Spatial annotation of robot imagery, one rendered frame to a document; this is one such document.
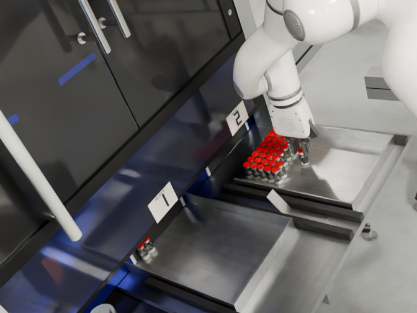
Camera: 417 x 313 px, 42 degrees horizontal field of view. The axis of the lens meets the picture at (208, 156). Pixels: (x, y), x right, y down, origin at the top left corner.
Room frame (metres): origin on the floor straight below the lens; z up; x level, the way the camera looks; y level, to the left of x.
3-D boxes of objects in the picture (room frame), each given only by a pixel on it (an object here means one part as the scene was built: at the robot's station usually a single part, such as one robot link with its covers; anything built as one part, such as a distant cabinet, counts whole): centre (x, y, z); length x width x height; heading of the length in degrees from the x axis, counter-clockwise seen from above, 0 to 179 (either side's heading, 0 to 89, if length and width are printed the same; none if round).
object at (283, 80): (1.14, -0.23, 1.19); 0.09 x 0.08 x 0.13; 102
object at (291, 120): (1.14, -0.23, 1.05); 0.10 x 0.07 x 0.11; 41
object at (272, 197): (0.96, -0.15, 0.91); 0.14 x 0.03 x 0.06; 41
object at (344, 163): (1.11, -0.25, 0.90); 0.34 x 0.26 x 0.04; 41
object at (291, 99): (1.14, -0.23, 1.11); 0.09 x 0.08 x 0.03; 41
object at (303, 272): (1.03, -0.09, 0.87); 0.70 x 0.48 x 0.02; 131
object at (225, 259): (0.97, 0.08, 0.90); 0.34 x 0.26 x 0.04; 41
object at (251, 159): (1.23, -0.15, 0.90); 0.18 x 0.02 x 0.05; 130
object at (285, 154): (1.17, -0.19, 0.90); 0.18 x 0.02 x 0.05; 131
